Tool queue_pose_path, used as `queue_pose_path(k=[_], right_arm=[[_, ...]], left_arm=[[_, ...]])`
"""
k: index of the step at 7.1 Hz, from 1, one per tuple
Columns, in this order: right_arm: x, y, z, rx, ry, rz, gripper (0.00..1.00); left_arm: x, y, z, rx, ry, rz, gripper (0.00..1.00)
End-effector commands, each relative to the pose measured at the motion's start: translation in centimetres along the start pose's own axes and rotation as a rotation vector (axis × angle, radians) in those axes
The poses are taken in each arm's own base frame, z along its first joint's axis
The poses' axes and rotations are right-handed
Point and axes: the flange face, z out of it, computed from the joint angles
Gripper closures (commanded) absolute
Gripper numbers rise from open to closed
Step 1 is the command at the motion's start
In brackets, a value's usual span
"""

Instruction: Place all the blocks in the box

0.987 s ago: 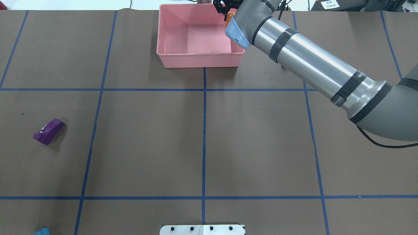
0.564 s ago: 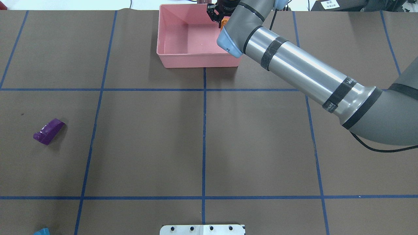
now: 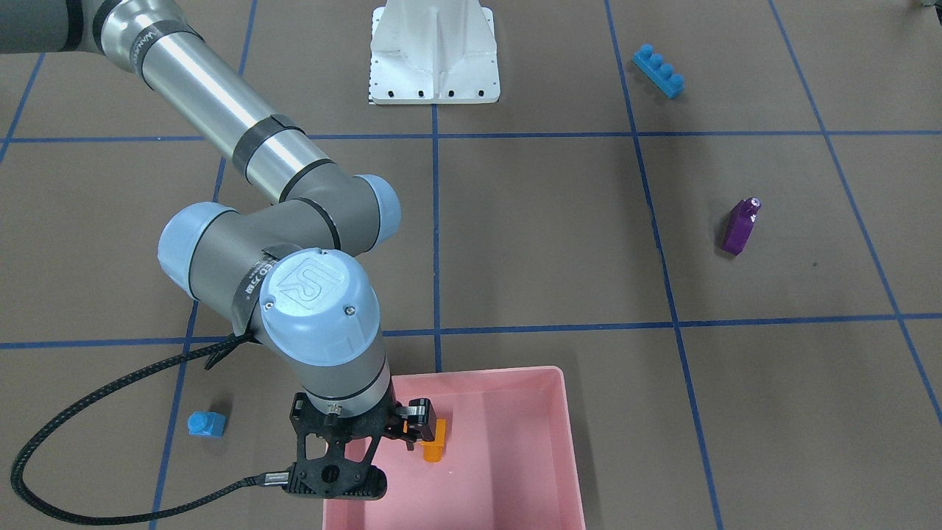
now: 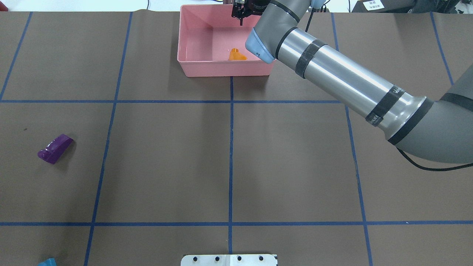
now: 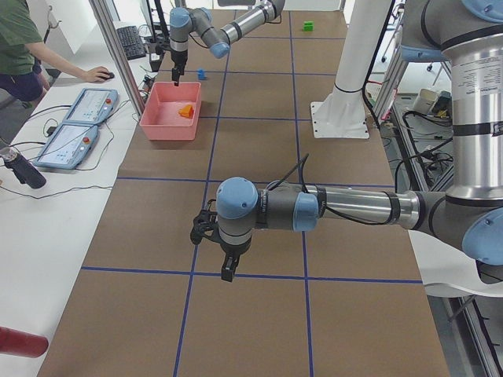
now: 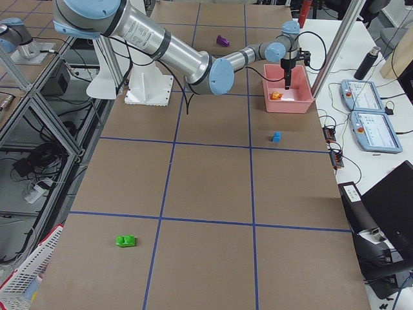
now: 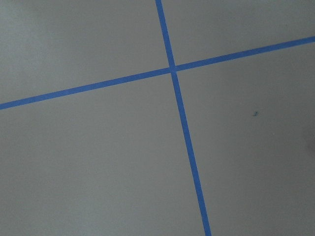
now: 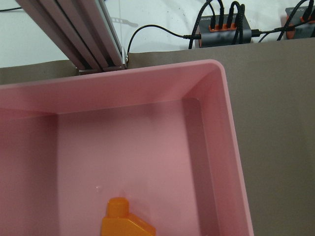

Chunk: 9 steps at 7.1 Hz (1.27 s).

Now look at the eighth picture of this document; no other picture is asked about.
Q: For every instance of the usb hub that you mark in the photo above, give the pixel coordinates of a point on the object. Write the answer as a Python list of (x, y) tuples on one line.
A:
[(216, 37), (301, 29)]

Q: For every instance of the pink plastic box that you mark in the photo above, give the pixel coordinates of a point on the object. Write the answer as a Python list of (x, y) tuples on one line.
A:
[(163, 137)]

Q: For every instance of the orange toy block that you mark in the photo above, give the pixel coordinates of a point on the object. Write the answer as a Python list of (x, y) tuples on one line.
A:
[(119, 221)]

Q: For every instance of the upper usb hub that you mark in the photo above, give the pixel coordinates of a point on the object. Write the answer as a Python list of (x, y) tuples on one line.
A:
[(216, 37)]

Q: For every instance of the lower usb hub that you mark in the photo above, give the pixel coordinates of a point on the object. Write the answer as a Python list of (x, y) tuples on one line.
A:
[(301, 29)]

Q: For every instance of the aluminium frame post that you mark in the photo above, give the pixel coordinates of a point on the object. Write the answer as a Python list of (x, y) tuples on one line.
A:
[(83, 30)]

